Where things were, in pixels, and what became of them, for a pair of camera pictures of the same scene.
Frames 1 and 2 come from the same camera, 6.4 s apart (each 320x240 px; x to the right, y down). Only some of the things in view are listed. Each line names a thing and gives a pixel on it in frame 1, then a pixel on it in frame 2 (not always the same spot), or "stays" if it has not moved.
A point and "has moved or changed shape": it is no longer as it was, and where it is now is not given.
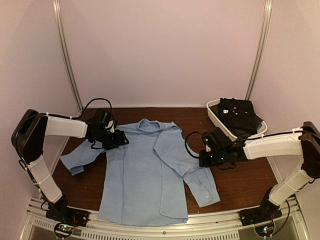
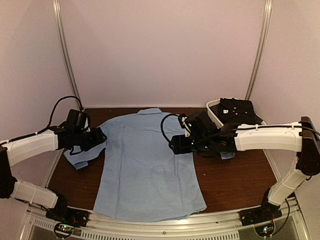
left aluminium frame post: x=58 y=18 stays
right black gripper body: x=218 y=159 to x=201 y=144
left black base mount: x=62 y=212 stays
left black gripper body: x=107 y=140 to x=85 y=142
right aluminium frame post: x=268 y=5 stays
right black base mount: x=266 y=212 stays
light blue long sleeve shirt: x=142 y=179 has moved or changed shape
